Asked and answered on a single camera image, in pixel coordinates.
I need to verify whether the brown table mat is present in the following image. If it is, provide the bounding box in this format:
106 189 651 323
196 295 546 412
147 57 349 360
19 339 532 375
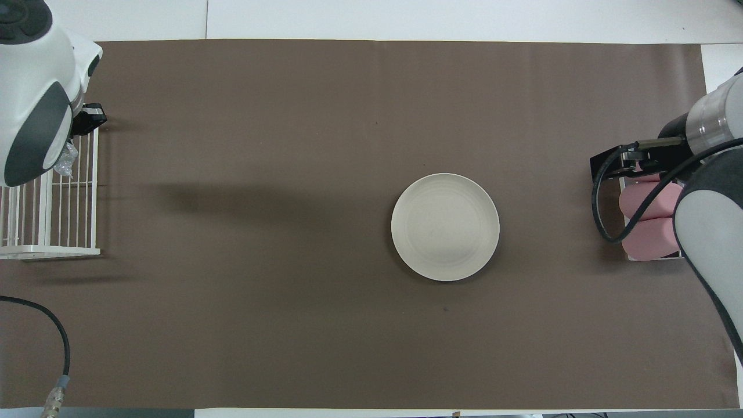
0 39 741 410

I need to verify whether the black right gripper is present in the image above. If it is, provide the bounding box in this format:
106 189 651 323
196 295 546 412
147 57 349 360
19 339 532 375
590 113 694 182

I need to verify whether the white wire dish rack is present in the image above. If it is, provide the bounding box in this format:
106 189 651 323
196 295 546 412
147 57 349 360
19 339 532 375
0 125 101 260

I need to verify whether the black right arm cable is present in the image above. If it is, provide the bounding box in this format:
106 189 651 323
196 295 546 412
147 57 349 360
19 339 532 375
591 136 743 243

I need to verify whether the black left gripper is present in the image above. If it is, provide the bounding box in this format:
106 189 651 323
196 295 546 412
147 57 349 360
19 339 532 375
71 103 108 138

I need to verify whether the cream round plate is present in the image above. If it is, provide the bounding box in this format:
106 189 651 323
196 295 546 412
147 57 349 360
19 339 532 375
391 173 500 283

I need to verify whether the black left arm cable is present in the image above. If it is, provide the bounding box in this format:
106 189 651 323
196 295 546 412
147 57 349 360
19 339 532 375
0 295 71 418

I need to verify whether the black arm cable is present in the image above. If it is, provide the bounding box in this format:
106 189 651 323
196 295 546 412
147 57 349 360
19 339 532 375
0 295 71 418
591 136 743 243

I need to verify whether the cup rack with wooden bar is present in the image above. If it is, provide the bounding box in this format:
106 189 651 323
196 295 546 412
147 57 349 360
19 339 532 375
617 174 687 263

